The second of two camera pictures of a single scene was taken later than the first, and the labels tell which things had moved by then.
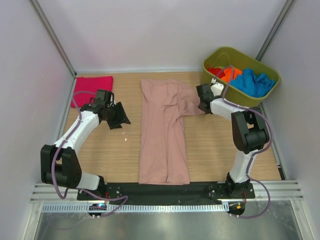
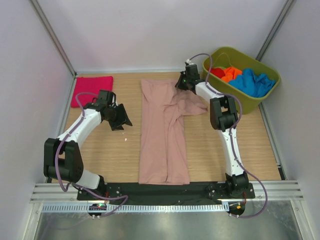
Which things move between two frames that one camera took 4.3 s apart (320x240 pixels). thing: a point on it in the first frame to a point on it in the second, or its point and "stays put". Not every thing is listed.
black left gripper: x=116 y=123 stays put
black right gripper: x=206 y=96 to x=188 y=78
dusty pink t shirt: x=163 y=158 stays put
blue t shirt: x=252 y=84 stays put
